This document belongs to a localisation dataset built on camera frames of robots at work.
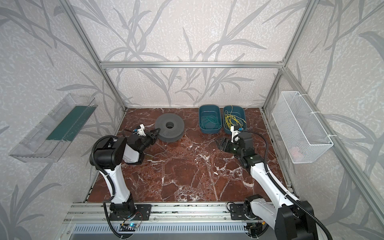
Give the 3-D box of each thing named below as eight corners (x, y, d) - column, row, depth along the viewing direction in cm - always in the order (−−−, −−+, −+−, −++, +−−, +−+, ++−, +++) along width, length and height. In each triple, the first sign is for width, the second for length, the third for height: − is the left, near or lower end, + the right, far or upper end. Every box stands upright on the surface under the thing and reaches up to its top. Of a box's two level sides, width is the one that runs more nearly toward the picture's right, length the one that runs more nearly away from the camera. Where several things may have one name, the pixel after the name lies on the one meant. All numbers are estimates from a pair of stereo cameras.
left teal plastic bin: (198, 133, 107) (198, 128, 102) (199, 109, 122) (198, 104, 118) (222, 133, 107) (223, 128, 102) (220, 109, 122) (220, 104, 118)
